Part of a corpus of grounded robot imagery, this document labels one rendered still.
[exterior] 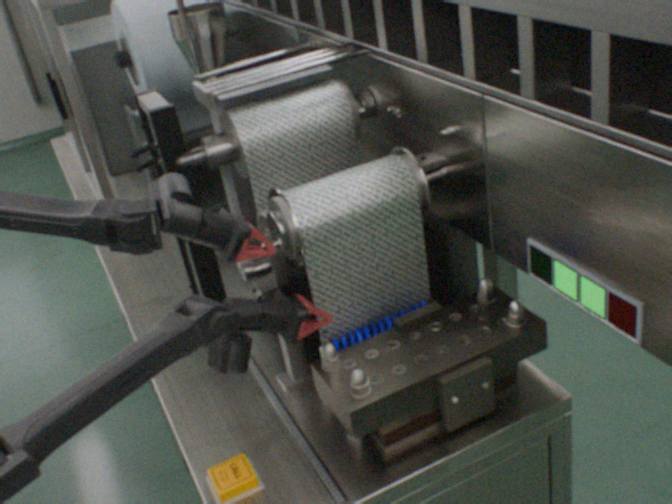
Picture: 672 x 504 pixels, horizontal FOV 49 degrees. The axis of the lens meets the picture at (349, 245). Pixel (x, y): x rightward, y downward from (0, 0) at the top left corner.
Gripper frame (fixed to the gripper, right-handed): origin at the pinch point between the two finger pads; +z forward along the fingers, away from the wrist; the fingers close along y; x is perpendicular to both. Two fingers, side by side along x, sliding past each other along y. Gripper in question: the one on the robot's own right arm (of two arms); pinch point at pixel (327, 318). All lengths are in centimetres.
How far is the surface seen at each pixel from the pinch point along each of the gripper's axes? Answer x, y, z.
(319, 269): 9.5, 0.2, -4.6
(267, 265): 6.1, -8.2, -10.4
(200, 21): 41, -72, -12
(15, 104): -91, -555, -2
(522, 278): -37, -123, 171
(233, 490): -26.1, 13.5, -16.8
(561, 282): 22.3, 29.0, 21.8
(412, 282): 8.4, 0.3, 15.9
